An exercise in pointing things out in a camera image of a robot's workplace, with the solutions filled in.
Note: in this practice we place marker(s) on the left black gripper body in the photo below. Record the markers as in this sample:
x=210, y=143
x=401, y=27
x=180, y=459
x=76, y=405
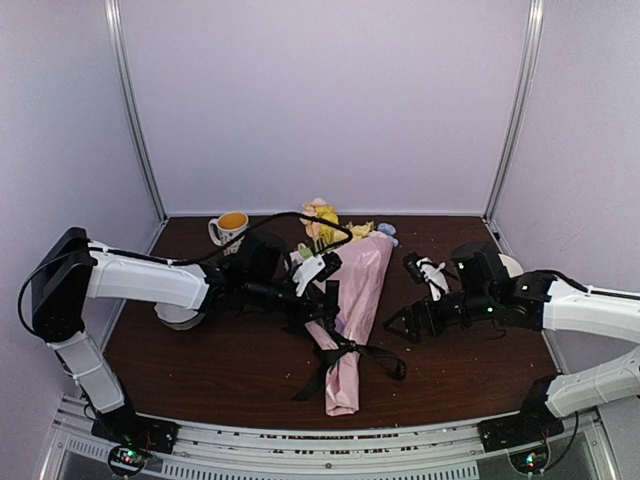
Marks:
x=260, y=295

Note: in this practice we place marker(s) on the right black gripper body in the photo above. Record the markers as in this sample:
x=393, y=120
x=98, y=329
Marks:
x=477, y=306

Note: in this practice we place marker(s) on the black ribbon gold lettering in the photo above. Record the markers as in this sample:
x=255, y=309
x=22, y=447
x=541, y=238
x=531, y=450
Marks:
x=337, y=375

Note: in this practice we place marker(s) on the purple wrapping paper sheet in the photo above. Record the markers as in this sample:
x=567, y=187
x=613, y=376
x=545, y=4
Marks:
x=361, y=277

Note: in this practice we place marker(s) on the peach fake flower stem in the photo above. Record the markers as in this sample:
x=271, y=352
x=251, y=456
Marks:
x=311, y=209

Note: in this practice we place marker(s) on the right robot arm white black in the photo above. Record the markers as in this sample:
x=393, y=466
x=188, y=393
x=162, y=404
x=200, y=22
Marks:
x=542, y=300

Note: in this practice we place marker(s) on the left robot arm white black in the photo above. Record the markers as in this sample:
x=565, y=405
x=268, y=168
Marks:
x=259, y=274

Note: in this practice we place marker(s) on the small white floral cup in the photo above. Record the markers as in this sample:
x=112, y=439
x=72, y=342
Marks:
x=513, y=267

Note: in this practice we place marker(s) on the white floral mug yellow inside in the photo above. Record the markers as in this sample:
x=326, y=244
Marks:
x=227, y=228

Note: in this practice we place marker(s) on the white scalloped bowl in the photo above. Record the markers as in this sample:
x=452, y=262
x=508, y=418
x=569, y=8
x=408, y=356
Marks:
x=177, y=318

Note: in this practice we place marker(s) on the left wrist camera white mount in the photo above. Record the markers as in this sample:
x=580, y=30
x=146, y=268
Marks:
x=318, y=267

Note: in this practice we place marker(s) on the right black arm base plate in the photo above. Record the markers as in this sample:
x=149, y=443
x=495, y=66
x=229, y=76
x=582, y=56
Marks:
x=516, y=430

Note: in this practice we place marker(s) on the aluminium front rail frame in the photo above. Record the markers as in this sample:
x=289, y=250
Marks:
x=440, y=451

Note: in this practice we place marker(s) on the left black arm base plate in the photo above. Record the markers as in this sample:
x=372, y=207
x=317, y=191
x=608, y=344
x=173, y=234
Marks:
x=147, y=434

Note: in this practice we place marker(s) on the right aluminium corner post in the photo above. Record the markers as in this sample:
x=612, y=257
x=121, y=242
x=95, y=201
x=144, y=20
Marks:
x=527, y=69

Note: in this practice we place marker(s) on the aluminium corner post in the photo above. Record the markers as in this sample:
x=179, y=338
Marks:
x=117, y=38
x=527, y=69

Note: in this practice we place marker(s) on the left aluminium corner post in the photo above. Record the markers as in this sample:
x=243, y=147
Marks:
x=117, y=38

